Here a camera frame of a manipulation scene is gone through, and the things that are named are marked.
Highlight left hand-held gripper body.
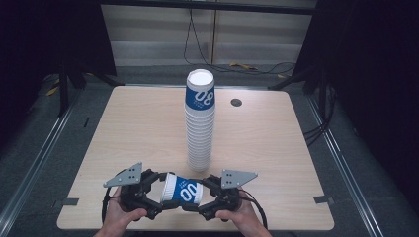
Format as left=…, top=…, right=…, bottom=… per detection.
left=103, top=161, right=160, bottom=221

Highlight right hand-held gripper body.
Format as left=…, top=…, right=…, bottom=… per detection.
left=199, top=169, right=259, bottom=221

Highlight blue and white paper cup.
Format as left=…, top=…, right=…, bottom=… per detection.
left=159, top=172, right=205, bottom=208

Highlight stack of white paper cups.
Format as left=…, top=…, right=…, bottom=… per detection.
left=184, top=68, right=216, bottom=173

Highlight person's right hand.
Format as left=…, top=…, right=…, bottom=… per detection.
left=214, top=187, right=274, bottom=237

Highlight person's left hand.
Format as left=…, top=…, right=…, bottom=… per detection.
left=94, top=186, right=148, bottom=237

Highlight black metal stand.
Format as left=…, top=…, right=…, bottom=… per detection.
left=56, top=62, right=126, bottom=119
left=267, top=64, right=331, bottom=115

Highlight dark curtain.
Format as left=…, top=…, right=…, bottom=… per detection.
left=294, top=0, right=419, bottom=206
left=0, top=0, right=118, bottom=146

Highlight black overhead beam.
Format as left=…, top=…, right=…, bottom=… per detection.
left=99, top=0, right=318, bottom=16

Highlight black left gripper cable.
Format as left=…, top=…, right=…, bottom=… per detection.
left=101, top=168, right=128, bottom=225

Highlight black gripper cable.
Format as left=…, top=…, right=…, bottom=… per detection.
left=101, top=168, right=128, bottom=225
left=241, top=189, right=269, bottom=230

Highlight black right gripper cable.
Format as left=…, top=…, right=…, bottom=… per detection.
left=241, top=189, right=269, bottom=230

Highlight metal floor rail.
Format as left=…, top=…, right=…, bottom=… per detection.
left=0, top=88, right=84, bottom=233
left=305, top=94, right=385, bottom=237

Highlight black floor cable bundle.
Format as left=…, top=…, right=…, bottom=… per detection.
left=302, top=82, right=338, bottom=148

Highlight black hanging wall cable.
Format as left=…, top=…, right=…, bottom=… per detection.
left=183, top=7, right=297, bottom=77

